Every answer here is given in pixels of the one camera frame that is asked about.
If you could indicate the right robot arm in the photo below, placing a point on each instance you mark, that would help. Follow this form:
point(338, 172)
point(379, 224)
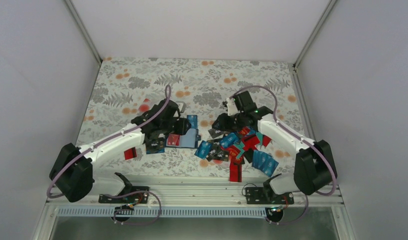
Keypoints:
point(314, 166)

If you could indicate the blue card pile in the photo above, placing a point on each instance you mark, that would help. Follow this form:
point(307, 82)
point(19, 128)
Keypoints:
point(269, 166)
point(203, 149)
point(258, 159)

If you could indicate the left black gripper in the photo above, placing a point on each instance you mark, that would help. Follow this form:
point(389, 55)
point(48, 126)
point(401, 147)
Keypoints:
point(181, 130)

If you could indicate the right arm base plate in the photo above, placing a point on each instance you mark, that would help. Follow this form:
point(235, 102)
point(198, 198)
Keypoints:
point(258, 196)

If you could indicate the red card pile bottom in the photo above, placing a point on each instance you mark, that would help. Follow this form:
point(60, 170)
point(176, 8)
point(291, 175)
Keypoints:
point(235, 172)

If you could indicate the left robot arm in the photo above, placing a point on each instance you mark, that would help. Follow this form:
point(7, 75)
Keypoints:
point(75, 171)

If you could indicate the aluminium rail frame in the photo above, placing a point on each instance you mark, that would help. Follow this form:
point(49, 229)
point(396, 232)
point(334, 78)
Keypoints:
point(177, 191)

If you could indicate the blue card pile left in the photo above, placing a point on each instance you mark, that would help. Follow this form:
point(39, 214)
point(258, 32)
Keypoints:
point(203, 149)

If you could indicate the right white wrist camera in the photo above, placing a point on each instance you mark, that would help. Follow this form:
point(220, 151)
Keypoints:
point(231, 107)

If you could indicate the blue card pile centre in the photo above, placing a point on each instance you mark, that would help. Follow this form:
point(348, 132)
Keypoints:
point(258, 159)

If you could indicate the floral patterned table mat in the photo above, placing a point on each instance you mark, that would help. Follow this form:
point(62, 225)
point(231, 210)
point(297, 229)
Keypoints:
point(123, 83)

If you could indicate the blue card pile right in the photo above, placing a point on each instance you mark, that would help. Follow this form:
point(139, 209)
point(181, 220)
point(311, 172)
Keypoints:
point(269, 166)

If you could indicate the navy blue card holder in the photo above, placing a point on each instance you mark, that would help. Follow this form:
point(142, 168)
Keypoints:
point(190, 140)

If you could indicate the red card pile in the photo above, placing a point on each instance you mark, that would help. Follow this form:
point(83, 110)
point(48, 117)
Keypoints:
point(235, 172)
point(251, 139)

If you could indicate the red card pile right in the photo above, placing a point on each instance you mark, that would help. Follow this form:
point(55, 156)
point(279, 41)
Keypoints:
point(251, 139)

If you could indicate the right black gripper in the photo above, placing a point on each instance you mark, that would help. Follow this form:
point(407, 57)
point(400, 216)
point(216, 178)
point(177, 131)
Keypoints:
point(224, 125)

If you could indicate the black visa card pile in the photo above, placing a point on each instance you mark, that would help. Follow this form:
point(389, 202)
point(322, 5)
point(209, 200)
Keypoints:
point(218, 155)

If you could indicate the lone blue credit card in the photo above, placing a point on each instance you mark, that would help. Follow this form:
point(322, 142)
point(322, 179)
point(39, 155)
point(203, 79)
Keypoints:
point(193, 120)

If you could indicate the blue slotted cable duct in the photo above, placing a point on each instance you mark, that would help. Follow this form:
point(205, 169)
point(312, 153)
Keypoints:
point(165, 212)

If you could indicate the black visa card left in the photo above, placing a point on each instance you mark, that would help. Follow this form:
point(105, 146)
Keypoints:
point(155, 145)

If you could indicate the blue card under black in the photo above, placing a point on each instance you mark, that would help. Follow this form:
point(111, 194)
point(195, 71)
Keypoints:
point(155, 151)

